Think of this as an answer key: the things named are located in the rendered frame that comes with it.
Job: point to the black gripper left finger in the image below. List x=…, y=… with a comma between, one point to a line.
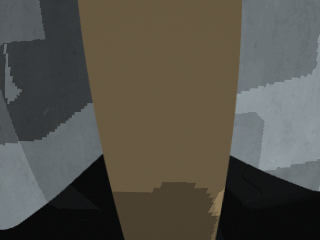
x=85, y=210

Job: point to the long wooden rail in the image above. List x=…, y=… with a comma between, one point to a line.
x=163, y=77

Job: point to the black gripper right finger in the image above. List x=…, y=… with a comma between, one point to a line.
x=260, y=206

